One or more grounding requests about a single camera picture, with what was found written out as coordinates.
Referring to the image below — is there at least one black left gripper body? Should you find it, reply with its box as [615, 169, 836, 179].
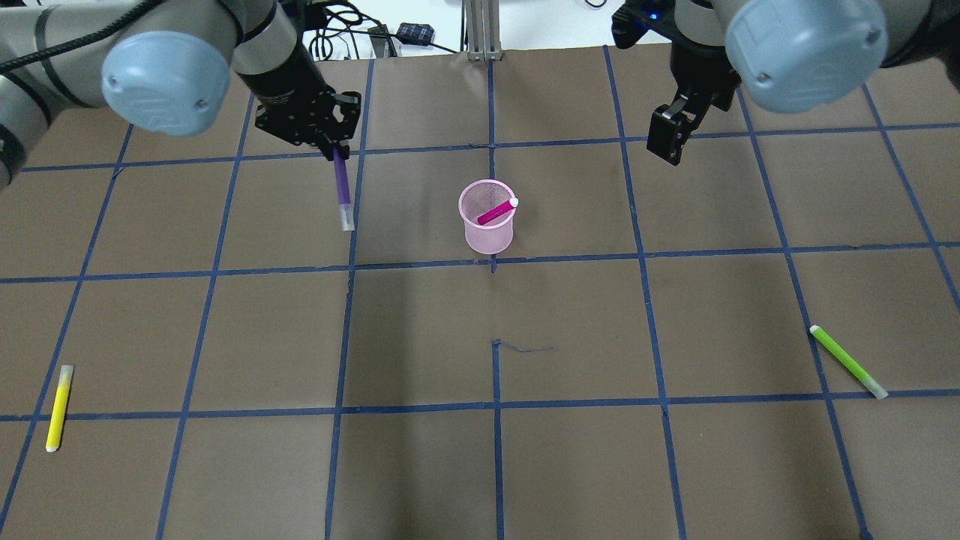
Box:
[255, 81, 362, 155]

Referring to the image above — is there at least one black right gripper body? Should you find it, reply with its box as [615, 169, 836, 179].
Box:
[662, 45, 740, 139]

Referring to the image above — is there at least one purple pen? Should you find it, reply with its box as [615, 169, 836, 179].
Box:
[332, 151, 356, 232]

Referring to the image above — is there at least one pink pen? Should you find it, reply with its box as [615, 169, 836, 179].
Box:
[476, 197, 519, 226]

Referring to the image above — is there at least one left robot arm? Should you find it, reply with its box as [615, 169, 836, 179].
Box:
[1, 1, 362, 187]

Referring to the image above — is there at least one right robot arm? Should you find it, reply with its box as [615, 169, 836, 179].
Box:
[611, 1, 959, 165]

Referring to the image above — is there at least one pink mesh cup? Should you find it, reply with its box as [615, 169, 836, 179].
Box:
[458, 180, 519, 255]

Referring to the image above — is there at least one black power adapter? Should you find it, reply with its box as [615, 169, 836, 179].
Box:
[394, 22, 436, 46]

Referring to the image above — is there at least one green pen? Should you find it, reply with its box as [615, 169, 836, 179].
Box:
[807, 325, 889, 400]

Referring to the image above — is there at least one yellow pen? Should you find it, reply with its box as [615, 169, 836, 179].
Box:
[45, 365, 74, 452]

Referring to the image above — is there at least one aluminium frame post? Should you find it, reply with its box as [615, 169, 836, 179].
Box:
[460, 1, 503, 62]

